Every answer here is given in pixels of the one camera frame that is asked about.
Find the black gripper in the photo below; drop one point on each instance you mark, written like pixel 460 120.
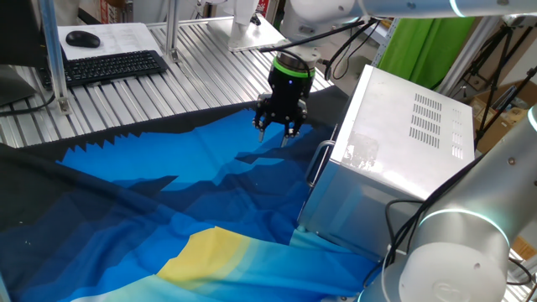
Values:
pixel 289 96

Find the silver Galanz microwave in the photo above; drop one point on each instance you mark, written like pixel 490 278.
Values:
pixel 398 126

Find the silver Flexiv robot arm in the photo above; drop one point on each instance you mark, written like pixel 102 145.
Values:
pixel 461 235

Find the white stand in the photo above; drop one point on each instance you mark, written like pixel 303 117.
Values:
pixel 243 17

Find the blue mountain print cloth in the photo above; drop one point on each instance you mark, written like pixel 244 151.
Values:
pixel 147 201

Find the green fabric backdrop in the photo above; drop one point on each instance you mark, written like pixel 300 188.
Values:
pixel 419 50

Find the white paper sheet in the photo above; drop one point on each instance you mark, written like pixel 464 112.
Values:
pixel 126 38

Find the black computer keyboard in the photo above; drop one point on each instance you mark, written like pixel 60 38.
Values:
pixel 105 67

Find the slanted aluminium profile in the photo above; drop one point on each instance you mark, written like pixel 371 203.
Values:
pixel 465 54

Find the black computer mouse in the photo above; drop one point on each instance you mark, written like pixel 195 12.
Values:
pixel 83 39

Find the brown cardboard box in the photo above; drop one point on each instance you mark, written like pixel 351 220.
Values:
pixel 491 121

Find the black tripod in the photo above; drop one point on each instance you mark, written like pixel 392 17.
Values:
pixel 497 79

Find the black computer monitor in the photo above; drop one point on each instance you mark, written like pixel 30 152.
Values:
pixel 17 38

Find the flat metal base plate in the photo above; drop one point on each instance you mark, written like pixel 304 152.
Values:
pixel 251 42

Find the horizontal aluminium rail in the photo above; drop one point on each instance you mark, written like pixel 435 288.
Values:
pixel 197 21

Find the aluminium frame post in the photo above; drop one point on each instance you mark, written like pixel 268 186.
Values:
pixel 172 29
pixel 52 50

